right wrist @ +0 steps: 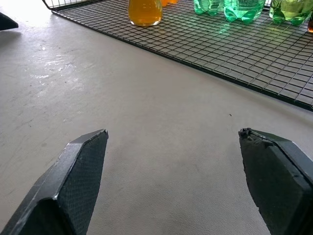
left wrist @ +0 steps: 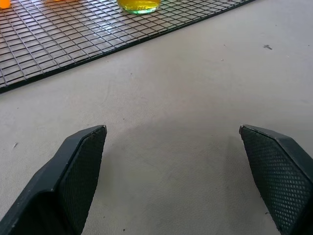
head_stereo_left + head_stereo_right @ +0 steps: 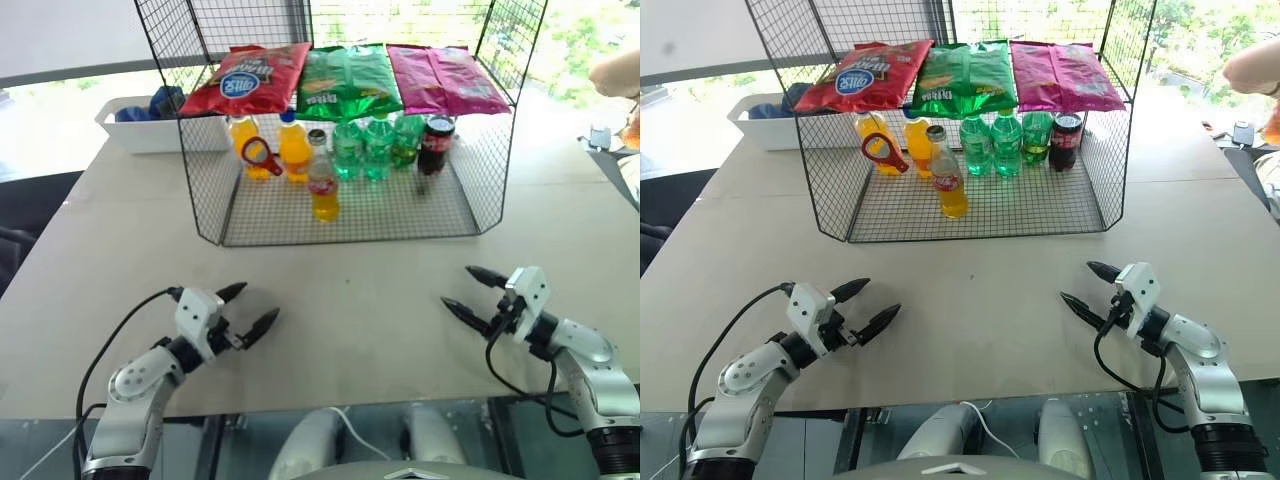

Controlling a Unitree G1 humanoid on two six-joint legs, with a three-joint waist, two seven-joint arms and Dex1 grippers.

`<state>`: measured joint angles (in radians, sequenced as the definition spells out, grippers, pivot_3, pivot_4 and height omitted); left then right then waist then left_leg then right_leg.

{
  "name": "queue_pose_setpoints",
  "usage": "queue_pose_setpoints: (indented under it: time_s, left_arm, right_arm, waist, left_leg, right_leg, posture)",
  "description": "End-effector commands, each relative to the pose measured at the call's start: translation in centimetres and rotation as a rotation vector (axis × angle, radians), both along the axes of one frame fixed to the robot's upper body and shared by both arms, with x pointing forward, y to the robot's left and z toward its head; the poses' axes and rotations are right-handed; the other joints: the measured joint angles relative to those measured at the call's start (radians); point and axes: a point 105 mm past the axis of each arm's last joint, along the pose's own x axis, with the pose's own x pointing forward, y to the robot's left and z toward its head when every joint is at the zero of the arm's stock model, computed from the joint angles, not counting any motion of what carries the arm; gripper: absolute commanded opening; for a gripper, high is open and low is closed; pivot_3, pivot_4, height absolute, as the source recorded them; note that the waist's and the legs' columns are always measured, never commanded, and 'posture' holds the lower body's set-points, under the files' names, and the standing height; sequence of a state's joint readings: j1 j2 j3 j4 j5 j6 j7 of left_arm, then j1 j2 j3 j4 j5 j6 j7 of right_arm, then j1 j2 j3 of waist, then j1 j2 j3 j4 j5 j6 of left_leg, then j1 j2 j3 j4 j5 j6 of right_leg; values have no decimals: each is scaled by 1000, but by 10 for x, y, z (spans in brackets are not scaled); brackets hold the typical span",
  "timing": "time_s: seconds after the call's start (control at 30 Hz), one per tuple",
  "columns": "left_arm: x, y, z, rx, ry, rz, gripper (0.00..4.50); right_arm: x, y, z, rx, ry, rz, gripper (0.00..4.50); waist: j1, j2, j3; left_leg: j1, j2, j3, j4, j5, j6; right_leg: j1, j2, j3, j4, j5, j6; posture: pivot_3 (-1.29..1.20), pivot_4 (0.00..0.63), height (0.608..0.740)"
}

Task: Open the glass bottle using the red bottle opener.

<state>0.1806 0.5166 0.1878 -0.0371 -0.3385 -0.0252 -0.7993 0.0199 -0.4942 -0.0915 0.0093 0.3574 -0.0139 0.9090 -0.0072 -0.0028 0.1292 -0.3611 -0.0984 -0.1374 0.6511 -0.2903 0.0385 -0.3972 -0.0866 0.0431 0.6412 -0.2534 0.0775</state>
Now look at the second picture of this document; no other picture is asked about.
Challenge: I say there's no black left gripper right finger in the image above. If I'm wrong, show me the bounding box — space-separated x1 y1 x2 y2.
239 124 313 235

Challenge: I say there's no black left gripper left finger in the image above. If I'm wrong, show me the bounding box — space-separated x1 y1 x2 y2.
0 125 108 235

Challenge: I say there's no yellow liquid glass beaker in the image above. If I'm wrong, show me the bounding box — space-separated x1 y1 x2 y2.
116 0 162 15

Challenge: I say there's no black wire grid rack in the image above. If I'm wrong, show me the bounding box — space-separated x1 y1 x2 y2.
0 0 257 94

